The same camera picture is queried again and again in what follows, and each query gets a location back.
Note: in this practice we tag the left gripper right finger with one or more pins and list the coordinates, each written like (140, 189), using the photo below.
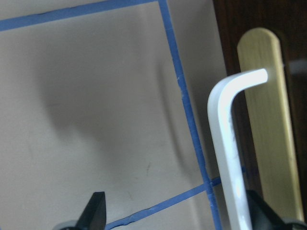
(262, 216)

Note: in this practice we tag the wooden drawer with white handle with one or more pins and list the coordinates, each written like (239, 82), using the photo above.
(258, 113)

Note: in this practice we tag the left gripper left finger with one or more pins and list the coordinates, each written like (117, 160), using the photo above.
(94, 214)

